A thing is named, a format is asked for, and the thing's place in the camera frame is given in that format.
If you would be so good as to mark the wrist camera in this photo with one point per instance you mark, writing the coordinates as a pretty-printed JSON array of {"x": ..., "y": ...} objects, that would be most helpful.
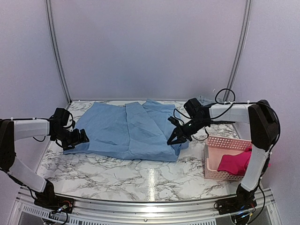
[
  {"x": 192, "y": 108},
  {"x": 64, "y": 118}
]

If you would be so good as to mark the black tray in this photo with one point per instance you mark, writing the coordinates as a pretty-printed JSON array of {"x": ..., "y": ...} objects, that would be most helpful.
[{"x": 222, "y": 122}]

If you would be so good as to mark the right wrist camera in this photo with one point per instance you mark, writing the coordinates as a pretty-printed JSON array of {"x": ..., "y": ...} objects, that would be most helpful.
[{"x": 192, "y": 108}]

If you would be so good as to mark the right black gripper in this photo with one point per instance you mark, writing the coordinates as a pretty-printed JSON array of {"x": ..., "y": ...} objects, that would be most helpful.
[{"x": 176, "y": 132}]

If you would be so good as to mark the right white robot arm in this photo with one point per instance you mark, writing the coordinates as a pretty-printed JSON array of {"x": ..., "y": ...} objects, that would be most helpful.
[{"x": 264, "y": 131}]

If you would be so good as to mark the light blue shirt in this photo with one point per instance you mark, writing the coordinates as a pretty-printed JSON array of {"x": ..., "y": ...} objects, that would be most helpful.
[{"x": 132, "y": 131}]

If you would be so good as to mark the aluminium table front rail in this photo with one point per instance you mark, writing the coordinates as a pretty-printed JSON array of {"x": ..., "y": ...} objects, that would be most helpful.
[{"x": 102, "y": 212}]

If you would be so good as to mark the left aluminium frame post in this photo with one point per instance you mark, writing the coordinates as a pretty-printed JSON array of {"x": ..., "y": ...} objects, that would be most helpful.
[{"x": 56, "y": 53}]

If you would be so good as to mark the right aluminium frame post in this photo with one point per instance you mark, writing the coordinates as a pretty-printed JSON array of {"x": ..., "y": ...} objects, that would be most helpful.
[{"x": 241, "y": 43}]

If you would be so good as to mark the magenta red garment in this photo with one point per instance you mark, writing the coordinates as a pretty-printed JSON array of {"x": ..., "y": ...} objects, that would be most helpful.
[{"x": 235, "y": 164}]

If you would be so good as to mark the folded blue jeans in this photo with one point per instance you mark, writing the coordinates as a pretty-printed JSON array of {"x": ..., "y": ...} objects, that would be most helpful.
[{"x": 206, "y": 101}]

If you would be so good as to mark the pink plastic laundry basket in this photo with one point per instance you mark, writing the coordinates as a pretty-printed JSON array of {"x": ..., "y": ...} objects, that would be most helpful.
[{"x": 215, "y": 148}]

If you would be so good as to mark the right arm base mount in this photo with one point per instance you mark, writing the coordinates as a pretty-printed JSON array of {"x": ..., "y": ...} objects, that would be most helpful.
[{"x": 234, "y": 204}]

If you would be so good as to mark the aluminium frame post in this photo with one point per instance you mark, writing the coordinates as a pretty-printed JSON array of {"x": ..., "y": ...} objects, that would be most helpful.
[
  {"x": 56, "y": 53},
  {"x": 241, "y": 43}
]

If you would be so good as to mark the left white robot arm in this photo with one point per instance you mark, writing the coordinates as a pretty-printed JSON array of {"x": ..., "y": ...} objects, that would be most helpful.
[{"x": 14, "y": 172}]

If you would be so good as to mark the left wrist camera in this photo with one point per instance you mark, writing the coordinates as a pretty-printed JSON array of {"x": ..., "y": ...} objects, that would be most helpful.
[{"x": 64, "y": 118}]

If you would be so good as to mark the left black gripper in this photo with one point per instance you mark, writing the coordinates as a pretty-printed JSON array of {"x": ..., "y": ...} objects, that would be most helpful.
[{"x": 77, "y": 139}]

